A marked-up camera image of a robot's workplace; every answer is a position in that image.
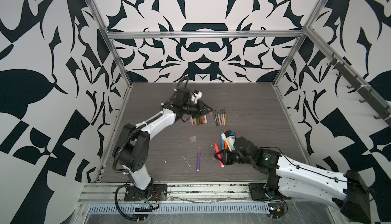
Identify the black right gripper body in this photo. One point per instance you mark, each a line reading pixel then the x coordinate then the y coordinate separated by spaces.
pixel 235 157

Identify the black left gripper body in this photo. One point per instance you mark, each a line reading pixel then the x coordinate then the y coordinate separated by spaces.
pixel 195 109

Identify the dark brown marker pen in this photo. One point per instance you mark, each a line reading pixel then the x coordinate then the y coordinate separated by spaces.
pixel 215 118

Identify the green marker pen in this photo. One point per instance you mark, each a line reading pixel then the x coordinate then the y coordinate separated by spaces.
pixel 217 114

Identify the orange marker pen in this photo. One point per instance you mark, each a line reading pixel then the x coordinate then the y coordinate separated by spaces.
pixel 226 145

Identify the tan marker pen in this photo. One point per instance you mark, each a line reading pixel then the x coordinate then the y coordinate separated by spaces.
pixel 222 118

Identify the blue marker pen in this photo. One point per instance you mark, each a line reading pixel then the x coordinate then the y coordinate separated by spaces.
pixel 222 140

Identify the brown capped pink marker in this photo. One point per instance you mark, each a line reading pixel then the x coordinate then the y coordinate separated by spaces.
pixel 220 117

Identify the pink red marker pen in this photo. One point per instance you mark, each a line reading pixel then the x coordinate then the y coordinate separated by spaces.
pixel 218 155

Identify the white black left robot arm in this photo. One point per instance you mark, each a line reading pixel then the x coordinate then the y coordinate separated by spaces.
pixel 132 147

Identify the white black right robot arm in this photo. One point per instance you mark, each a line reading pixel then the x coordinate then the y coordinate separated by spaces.
pixel 346 192

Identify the purple marker pen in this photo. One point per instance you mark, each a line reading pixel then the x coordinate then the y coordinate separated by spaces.
pixel 199 153

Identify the small circuit board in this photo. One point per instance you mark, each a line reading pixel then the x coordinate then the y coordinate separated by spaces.
pixel 276 211

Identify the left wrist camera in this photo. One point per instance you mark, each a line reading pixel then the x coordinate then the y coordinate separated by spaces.
pixel 195 96

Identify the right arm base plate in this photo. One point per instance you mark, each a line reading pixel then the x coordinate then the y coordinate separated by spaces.
pixel 260 193

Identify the white slotted cable duct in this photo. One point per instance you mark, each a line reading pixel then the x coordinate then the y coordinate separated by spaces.
pixel 182 208

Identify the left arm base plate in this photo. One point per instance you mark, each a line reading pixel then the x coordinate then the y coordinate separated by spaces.
pixel 153 192

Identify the black wall hook rack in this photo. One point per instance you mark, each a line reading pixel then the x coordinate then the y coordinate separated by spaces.
pixel 365 90

